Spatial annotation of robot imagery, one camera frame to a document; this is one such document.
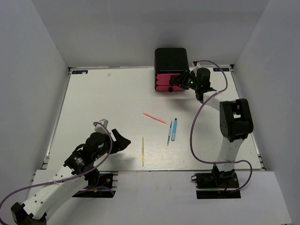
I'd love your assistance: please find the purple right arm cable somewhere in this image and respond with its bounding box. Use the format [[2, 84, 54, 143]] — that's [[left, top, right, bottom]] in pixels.
[[189, 60, 253, 193]]

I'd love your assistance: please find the red pen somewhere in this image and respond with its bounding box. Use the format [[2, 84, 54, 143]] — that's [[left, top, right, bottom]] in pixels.
[[142, 112, 167, 124]]

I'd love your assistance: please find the pink bottom drawer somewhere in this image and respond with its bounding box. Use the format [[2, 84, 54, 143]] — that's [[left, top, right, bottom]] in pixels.
[[155, 85, 184, 92]]

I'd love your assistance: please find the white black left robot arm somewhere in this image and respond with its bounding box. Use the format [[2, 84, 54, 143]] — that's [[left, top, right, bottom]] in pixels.
[[11, 129, 131, 225]]

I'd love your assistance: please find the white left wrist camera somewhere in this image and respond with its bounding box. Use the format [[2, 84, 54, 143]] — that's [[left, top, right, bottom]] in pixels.
[[93, 119, 108, 132]]

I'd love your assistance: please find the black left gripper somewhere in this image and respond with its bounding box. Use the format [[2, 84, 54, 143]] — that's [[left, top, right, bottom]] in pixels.
[[93, 128, 131, 160]]

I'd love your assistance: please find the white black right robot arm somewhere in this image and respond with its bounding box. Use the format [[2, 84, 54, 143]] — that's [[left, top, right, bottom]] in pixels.
[[170, 68, 254, 187]]

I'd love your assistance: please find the slim blue grey pen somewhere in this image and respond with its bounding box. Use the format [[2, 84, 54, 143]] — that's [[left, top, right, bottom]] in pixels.
[[166, 121, 173, 146]]

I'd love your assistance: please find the blue label left corner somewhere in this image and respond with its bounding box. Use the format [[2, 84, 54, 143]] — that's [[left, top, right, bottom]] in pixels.
[[72, 70, 88, 75]]

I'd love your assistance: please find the black drawer cabinet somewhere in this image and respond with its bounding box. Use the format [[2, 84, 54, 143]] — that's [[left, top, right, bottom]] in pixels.
[[154, 47, 189, 74]]

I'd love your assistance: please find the yellow pencil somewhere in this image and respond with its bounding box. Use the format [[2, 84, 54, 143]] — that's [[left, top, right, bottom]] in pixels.
[[142, 137, 144, 166]]

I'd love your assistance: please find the light blue marker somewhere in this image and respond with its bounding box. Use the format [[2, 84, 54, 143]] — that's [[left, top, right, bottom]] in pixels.
[[171, 118, 178, 141]]

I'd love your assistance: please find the blue label corner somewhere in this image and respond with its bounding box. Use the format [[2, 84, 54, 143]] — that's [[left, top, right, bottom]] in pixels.
[[72, 70, 88, 75], [213, 67, 230, 72]]

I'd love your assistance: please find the blue label right corner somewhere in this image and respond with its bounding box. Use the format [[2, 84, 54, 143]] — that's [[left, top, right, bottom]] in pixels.
[[213, 67, 230, 72]]

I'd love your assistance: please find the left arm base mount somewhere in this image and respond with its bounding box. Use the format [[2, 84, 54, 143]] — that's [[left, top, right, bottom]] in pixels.
[[73, 172, 118, 198]]

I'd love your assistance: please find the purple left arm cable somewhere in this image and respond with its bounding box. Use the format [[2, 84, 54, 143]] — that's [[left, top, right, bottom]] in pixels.
[[0, 121, 113, 211]]

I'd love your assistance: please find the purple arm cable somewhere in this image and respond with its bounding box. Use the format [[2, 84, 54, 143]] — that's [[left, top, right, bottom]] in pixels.
[[189, 60, 253, 193], [0, 121, 113, 211]]

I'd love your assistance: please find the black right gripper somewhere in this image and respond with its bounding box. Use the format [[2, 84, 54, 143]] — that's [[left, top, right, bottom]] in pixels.
[[171, 68, 201, 90]]

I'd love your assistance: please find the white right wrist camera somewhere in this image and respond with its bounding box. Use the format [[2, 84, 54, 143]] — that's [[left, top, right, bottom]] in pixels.
[[190, 61, 202, 74]]

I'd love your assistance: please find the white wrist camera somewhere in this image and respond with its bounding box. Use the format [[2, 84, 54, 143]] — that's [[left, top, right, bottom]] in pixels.
[[190, 61, 202, 74], [93, 119, 108, 132]]

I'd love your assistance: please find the pink top drawer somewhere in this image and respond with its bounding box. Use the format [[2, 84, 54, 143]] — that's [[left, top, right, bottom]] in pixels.
[[157, 73, 181, 82]]

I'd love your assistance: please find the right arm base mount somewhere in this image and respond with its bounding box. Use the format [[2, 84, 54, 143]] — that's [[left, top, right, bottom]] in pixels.
[[191, 166, 241, 200]]

